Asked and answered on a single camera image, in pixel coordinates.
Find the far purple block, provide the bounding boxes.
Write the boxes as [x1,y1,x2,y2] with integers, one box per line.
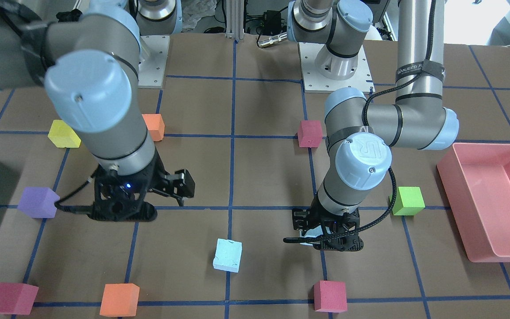
[297,121,323,148]

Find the yellow block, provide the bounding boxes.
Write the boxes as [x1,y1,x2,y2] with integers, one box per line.
[48,120,81,148]

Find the black braided cable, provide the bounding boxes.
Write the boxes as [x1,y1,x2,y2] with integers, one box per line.
[348,0,437,233]

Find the green block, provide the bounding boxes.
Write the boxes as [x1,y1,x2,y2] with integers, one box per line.
[392,186,425,216]

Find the orange block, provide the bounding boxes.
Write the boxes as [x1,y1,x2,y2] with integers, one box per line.
[142,113,165,142]
[100,283,140,317]

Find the near pink block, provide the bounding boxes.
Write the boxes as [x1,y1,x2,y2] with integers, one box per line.
[0,282,39,315]

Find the light blue block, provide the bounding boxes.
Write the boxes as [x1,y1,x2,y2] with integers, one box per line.
[299,227,323,246]
[212,238,243,273]

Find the purple block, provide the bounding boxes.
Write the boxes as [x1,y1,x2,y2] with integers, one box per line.
[297,121,323,148]
[17,187,59,218]

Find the near purple block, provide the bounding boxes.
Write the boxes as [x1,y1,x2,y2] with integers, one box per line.
[17,187,59,218]

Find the pink block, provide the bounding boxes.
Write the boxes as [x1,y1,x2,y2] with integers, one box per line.
[0,282,39,315]
[313,280,348,313]

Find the far pink block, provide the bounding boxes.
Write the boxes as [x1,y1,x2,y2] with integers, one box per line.
[313,280,348,313]

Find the pink plastic tray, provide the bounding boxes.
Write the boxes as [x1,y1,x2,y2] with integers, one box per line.
[437,143,510,262]

